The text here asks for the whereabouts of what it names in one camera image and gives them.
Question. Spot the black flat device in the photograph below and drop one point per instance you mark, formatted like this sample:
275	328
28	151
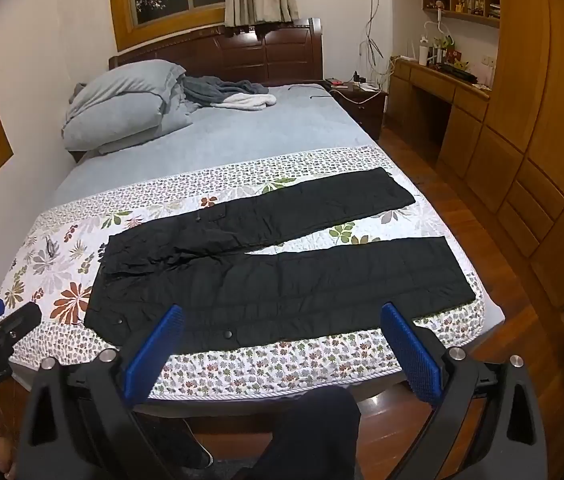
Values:
457	72

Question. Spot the wooden wardrobe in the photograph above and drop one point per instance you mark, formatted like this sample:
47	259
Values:
537	110

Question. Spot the black shoe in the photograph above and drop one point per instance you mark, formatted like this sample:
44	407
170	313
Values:
201	454

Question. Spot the person's left hand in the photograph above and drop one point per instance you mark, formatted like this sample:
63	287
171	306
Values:
1	440

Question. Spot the dark wooden nightstand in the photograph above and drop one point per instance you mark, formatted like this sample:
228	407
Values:
362	110

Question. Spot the grey pillow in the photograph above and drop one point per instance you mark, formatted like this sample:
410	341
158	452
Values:
116	105

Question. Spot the floral quilt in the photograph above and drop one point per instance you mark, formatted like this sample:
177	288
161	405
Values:
262	370

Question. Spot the dark wooden headboard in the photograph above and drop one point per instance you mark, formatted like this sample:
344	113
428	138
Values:
282	55

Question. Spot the white desk lamp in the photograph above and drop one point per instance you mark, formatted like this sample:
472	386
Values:
439	25

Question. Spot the black pants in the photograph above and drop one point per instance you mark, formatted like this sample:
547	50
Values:
312	285

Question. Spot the wooden desk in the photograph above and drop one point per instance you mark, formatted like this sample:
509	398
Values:
427	80

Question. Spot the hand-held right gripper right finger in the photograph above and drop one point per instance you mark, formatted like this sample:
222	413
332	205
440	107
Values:
407	355

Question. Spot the grey and white fleece garment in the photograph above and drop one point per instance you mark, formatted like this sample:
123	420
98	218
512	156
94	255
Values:
232	97

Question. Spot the person's dark trouser leg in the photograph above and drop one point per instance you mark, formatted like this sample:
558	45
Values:
312	435

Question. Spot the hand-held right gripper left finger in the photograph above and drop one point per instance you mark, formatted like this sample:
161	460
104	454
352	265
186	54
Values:
159	350

